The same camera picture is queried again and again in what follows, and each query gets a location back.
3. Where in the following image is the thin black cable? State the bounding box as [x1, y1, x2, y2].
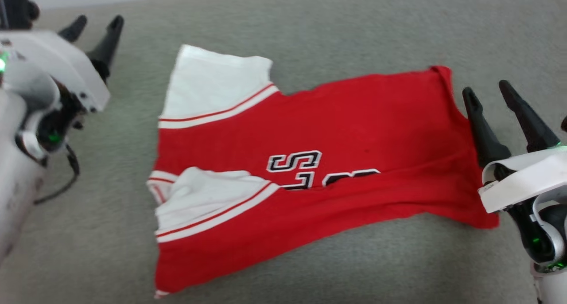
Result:
[35, 144, 81, 205]

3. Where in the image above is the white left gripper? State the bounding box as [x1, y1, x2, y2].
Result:
[0, 15, 125, 156]

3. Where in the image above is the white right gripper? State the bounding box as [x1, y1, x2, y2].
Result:
[462, 80, 567, 271]

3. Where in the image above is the red and white jersey shirt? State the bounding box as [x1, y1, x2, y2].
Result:
[146, 44, 500, 299]

